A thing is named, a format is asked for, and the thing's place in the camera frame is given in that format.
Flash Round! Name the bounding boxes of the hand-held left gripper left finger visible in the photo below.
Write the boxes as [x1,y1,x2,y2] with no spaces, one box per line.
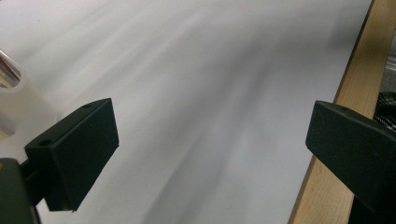
[24,98,120,213]

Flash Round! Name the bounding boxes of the clear plastic container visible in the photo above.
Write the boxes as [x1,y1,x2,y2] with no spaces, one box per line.
[0,48,59,162]

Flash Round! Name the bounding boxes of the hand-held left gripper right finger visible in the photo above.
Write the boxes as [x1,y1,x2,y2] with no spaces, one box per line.
[305,100,396,217]

